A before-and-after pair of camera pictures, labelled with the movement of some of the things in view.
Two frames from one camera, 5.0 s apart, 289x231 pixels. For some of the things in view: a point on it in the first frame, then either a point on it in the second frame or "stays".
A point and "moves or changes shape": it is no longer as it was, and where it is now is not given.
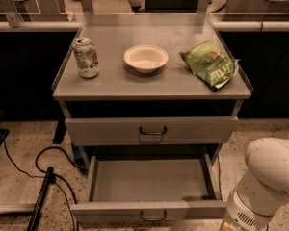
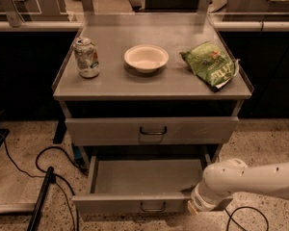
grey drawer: x=150 y=189 moves or changes shape
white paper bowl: x=145 y=58 stays
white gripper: x=244 y=215 to x=199 y=198
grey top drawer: x=149 y=131 stays
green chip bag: x=212 y=64 stays
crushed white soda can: x=87 y=57 stays
